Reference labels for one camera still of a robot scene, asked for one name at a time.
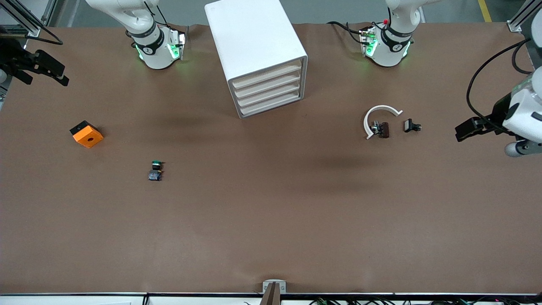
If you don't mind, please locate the brown table cover sheet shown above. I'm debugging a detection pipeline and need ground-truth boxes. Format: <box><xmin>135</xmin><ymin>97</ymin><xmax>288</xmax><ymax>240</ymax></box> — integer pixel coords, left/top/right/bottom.
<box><xmin>0</xmin><ymin>22</ymin><xmax>542</xmax><ymax>295</ymax></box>

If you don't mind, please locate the green push button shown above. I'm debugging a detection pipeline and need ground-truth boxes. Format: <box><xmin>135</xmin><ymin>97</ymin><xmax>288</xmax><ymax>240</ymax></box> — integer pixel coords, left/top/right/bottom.
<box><xmin>148</xmin><ymin>160</ymin><xmax>166</xmax><ymax>182</ymax></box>

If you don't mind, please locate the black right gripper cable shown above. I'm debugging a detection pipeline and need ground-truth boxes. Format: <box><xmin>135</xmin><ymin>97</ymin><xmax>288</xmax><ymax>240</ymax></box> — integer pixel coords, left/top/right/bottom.
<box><xmin>0</xmin><ymin>25</ymin><xmax>64</xmax><ymax>45</ymax></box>

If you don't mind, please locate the grey metal edge bracket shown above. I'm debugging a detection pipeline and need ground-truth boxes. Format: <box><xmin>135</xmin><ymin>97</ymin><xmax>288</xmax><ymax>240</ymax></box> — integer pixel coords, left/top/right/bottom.
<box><xmin>262</xmin><ymin>279</ymin><xmax>287</xmax><ymax>294</ymax></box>

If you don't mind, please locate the white curved pipe clamp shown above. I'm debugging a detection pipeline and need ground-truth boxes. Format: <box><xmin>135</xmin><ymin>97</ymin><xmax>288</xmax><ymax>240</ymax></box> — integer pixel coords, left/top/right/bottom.
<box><xmin>363</xmin><ymin>105</ymin><xmax>404</xmax><ymax>140</ymax></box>

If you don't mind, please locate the black arm base cable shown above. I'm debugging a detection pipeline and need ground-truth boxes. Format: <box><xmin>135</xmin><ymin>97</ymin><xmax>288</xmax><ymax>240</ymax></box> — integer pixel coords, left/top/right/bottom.
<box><xmin>143</xmin><ymin>0</ymin><xmax>171</xmax><ymax>27</ymax></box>
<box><xmin>327</xmin><ymin>20</ymin><xmax>365</xmax><ymax>44</ymax></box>

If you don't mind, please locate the black table edge rail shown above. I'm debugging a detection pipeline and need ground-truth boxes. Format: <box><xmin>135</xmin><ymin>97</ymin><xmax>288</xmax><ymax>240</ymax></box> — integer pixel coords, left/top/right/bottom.
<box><xmin>0</xmin><ymin>291</ymin><xmax>542</xmax><ymax>297</ymax></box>

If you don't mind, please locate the orange black cube block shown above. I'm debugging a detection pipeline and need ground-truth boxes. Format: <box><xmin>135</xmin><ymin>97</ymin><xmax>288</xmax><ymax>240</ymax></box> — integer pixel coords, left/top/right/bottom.
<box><xmin>69</xmin><ymin>120</ymin><xmax>104</xmax><ymax>149</ymax></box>

